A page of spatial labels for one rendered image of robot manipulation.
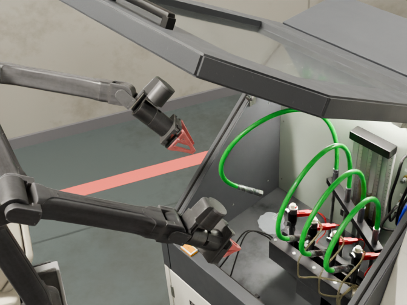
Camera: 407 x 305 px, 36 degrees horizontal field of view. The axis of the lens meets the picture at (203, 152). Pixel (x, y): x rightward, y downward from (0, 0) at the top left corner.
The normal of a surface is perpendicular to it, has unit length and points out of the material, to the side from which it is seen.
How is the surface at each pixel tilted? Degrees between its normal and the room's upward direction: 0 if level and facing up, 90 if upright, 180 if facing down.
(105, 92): 67
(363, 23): 0
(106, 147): 0
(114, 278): 0
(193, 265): 90
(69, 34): 90
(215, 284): 90
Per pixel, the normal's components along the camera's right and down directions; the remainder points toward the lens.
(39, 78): -0.04, 0.18
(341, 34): -0.06, -0.77
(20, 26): 0.33, 0.58
